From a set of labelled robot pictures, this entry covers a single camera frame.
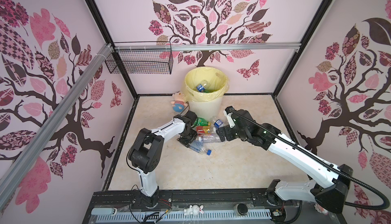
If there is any aluminium rail back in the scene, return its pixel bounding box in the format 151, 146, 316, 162
115, 43, 301, 51

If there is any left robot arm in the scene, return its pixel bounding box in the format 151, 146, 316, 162
127, 111, 198, 198

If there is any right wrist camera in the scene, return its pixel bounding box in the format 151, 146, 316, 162
224, 106, 235, 128

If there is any aluminium rail left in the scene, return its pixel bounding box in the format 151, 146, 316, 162
1, 43, 113, 208

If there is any white plastic waste bin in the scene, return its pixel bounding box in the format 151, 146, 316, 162
188, 97, 223, 121

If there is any blue label bottle centre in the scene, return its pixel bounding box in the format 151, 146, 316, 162
211, 116, 227, 130

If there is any black round knob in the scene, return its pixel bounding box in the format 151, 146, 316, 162
234, 203, 248, 216

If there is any white vented cable duct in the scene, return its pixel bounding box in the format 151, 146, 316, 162
92, 209, 271, 224

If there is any black wire mesh basket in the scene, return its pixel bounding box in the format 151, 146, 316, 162
105, 41, 174, 75

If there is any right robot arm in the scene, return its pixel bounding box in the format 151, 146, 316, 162
217, 106, 353, 214

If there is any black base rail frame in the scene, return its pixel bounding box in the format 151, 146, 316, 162
82, 188, 346, 224

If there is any small blue label bottle front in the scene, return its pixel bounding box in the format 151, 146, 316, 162
196, 80, 211, 93

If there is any aluminium rail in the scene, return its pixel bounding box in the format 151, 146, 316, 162
1, 43, 113, 208
115, 43, 301, 51

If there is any green bottle near bin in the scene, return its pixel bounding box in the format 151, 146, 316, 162
195, 118, 211, 126

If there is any black corrugated cable hose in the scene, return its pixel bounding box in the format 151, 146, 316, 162
228, 107, 391, 211

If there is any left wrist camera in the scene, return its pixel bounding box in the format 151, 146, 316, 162
184, 110, 198, 127

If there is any yellow plastic bin liner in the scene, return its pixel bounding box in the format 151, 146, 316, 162
181, 67, 229, 102

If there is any red yellow label bottle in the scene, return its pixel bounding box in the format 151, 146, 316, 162
195, 126, 216, 135

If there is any clear bottle purple cap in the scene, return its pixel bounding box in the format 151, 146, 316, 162
197, 133, 222, 143

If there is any white bunny figurine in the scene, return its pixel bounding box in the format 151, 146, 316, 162
183, 205, 204, 216

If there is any plush doll toy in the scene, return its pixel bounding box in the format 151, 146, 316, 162
171, 92, 188, 113

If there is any pink white round ornament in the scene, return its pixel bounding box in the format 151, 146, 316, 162
314, 204, 328, 215

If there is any clear bottle light blue label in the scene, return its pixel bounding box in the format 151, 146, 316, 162
189, 140, 212, 156

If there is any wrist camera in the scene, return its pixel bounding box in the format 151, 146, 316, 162
184, 110, 198, 127
224, 106, 235, 128

